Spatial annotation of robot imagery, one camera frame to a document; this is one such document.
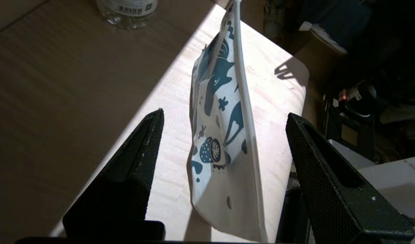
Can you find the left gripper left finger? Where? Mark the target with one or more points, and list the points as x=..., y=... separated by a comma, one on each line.
x=126, y=189

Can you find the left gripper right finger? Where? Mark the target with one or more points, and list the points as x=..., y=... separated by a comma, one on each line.
x=336, y=193

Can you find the white leaf-print plastic bag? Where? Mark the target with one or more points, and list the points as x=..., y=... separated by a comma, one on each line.
x=224, y=142

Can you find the robot base chassis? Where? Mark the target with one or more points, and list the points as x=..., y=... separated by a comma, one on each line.
x=363, y=142

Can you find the beige wooden shelf cabinet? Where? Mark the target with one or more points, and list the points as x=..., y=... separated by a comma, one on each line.
x=92, y=101

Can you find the dark blue fabric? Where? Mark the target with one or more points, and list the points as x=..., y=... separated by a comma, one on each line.
x=336, y=20

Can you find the small clear water bottle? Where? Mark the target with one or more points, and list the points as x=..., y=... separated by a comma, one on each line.
x=126, y=12

